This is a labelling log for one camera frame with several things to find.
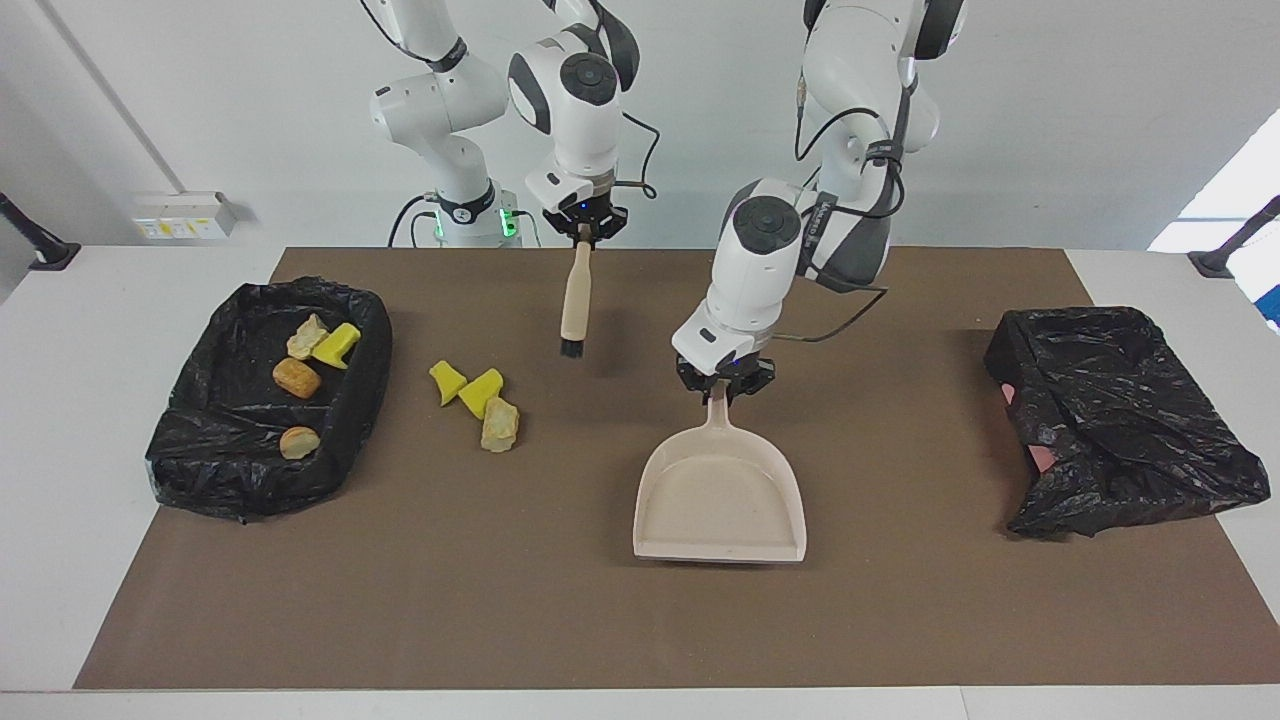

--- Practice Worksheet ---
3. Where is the black bag-lined pink bin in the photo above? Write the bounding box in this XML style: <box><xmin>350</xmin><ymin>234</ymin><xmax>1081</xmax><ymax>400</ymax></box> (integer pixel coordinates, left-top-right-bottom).
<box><xmin>983</xmin><ymin>305</ymin><xmax>1271</xmax><ymax>541</ymax></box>

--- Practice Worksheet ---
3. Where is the white wall power outlet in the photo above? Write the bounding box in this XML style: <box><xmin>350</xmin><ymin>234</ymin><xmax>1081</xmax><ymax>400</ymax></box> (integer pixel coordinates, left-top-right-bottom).
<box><xmin>133</xmin><ymin>191</ymin><xmax>239</xmax><ymax>241</ymax></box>

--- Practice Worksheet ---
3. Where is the brown table mat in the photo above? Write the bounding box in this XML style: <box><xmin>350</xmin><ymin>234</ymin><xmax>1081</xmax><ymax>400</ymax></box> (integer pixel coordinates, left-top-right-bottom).
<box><xmin>75</xmin><ymin>247</ymin><xmax>1279</xmax><ymax>691</ymax></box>

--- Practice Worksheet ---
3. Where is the black camera stand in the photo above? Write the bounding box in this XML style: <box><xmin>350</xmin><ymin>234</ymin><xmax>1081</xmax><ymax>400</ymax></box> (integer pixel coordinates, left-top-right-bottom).
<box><xmin>1188</xmin><ymin>195</ymin><xmax>1280</xmax><ymax>279</ymax></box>
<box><xmin>0</xmin><ymin>190</ymin><xmax>81</xmax><ymax>271</ymax></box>

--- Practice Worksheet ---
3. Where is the pale crusty bread chunk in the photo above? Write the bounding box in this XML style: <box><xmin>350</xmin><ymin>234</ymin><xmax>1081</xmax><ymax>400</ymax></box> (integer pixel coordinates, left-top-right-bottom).
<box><xmin>481</xmin><ymin>396</ymin><xmax>521</xmax><ymax>453</ymax></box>

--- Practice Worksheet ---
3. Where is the beige hand brush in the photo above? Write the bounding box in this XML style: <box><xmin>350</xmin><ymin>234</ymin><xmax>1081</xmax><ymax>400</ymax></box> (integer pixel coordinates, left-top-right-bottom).
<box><xmin>557</xmin><ymin>235</ymin><xmax>594</xmax><ymax>359</ymax></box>

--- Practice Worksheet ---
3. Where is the brown oval bread loaf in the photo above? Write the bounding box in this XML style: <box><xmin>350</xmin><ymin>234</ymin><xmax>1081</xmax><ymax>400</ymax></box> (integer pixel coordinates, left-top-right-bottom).
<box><xmin>272</xmin><ymin>358</ymin><xmax>323</xmax><ymax>399</ymax></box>

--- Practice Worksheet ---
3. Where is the beige plastic dustpan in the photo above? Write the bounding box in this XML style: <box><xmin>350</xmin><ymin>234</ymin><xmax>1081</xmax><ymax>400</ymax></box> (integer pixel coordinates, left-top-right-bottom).
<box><xmin>632</xmin><ymin>385</ymin><xmax>808</xmax><ymax>564</ymax></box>

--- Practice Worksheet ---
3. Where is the striped croissant bread piece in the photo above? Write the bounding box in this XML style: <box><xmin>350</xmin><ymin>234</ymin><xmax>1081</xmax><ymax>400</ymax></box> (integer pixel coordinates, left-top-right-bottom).
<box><xmin>287</xmin><ymin>313</ymin><xmax>331</xmax><ymax>361</ymax></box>

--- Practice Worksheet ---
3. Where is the notched yellow sponge piece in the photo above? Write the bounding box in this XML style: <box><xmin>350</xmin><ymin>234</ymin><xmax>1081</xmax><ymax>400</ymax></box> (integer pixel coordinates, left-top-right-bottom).
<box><xmin>312</xmin><ymin>322</ymin><xmax>362</xmax><ymax>369</ymax></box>

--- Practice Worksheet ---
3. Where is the white wall cable duct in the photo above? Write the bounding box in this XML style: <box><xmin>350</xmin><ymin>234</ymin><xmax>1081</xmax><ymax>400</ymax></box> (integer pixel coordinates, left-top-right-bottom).
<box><xmin>38</xmin><ymin>0</ymin><xmax>189</xmax><ymax>196</ymax></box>

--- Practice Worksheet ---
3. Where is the black base power cable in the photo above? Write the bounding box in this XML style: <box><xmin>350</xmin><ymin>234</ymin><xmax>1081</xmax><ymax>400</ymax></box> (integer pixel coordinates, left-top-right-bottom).
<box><xmin>388</xmin><ymin>195</ymin><xmax>441</xmax><ymax>248</ymax></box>

